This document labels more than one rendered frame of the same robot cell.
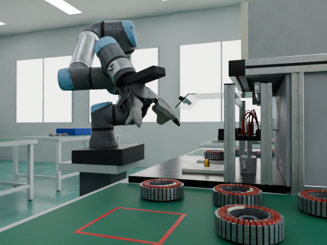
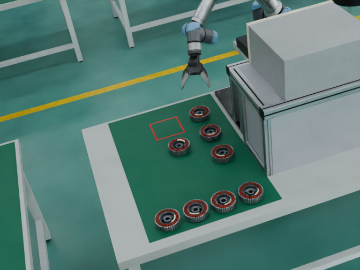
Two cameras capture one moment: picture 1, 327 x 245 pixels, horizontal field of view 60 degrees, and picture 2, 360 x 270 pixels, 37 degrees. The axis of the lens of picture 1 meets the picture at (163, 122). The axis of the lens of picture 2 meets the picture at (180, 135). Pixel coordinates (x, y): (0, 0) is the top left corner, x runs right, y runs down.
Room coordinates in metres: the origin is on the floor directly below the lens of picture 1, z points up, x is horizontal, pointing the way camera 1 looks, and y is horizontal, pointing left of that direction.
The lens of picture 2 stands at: (-0.56, -1.99, 2.45)
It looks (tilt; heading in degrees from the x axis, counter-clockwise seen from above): 37 degrees down; 60
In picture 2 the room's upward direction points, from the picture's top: 10 degrees counter-clockwise
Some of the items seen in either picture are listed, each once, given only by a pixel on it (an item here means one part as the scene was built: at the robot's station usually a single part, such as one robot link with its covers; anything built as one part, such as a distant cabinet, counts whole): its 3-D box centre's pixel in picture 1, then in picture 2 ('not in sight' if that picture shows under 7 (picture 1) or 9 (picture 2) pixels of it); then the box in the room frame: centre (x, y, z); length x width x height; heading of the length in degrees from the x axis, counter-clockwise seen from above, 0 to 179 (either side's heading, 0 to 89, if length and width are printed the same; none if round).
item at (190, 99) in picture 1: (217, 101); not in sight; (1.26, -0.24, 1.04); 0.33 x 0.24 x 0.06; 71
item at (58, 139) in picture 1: (74, 156); not in sight; (4.97, 1.56, 0.37); 1.90 x 0.90 x 0.75; 161
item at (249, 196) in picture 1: (236, 195); (210, 132); (0.66, -0.17, 0.77); 0.11 x 0.11 x 0.04
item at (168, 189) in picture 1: (161, 189); (200, 113); (0.73, 0.00, 0.77); 0.11 x 0.11 x 0.04
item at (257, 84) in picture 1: (258, 97); not in sight; (1.09, -0.36, 1.04); 0.62 x 0.02 x 0.03; 161
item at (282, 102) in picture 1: (280, 128); not in sight; (1.06, -0.44, 0.92); 0.66 x 0.01 x 0.30; 161
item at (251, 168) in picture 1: (248, 164); not in sight; (0.99, -0.30, 0.80); 0.08 x 0.05 x 0.06; 161
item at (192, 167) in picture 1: (207, 167); not in sight; (1.03, -0.16, 0.78); 0.15 x 0.15 x 0.01; 71
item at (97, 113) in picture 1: (103, 114); (262, 10); (1.49, 0.32, 0.99); 0.13 x 0.12 x 0.14; 94
